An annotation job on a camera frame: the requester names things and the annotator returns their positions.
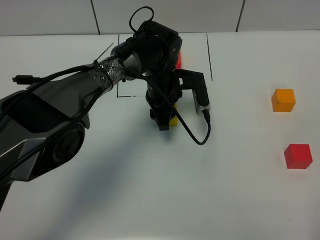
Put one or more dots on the yellow block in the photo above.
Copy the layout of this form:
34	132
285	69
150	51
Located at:
174	121

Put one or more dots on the orange block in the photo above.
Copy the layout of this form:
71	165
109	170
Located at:
283	100

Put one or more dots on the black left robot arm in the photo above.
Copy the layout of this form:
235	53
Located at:
43	127

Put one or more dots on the red template block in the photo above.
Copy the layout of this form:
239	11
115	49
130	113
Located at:
179	62

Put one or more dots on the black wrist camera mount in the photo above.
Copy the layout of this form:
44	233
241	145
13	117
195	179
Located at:
195	81

